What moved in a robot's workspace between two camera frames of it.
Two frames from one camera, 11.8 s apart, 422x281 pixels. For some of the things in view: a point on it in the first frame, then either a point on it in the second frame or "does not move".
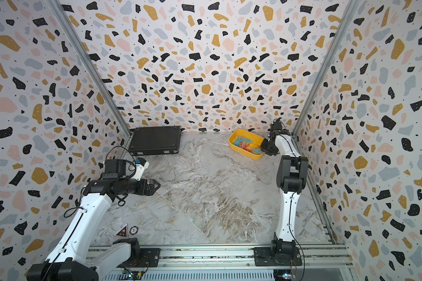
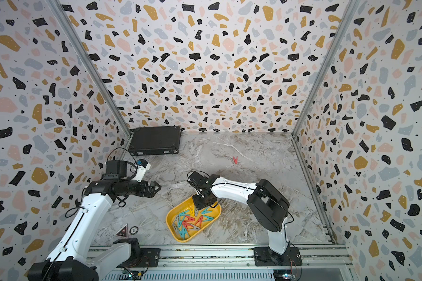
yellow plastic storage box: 245,133 → 185,220
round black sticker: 133,230 does not move
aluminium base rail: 319,256 does not move
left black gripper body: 141,187 does not move
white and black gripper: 276,126 → 198,181
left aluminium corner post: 58,9 does not move
